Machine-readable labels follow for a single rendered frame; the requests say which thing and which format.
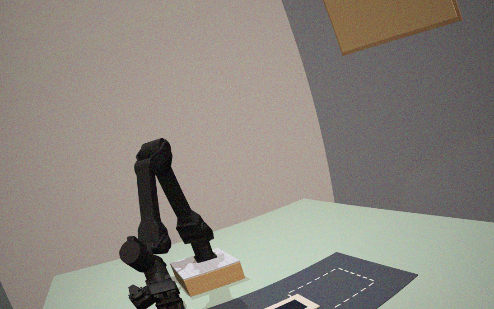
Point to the dark grey mat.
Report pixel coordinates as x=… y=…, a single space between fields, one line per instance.
x=331 y=289

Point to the cream rectangular tile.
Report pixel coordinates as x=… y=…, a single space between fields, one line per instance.
x=295 y=302

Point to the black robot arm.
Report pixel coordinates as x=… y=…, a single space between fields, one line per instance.
x=155 y=159

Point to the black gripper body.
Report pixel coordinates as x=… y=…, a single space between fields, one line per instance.
x=162 y=286

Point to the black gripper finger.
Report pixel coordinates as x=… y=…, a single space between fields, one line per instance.
x=171 y=304

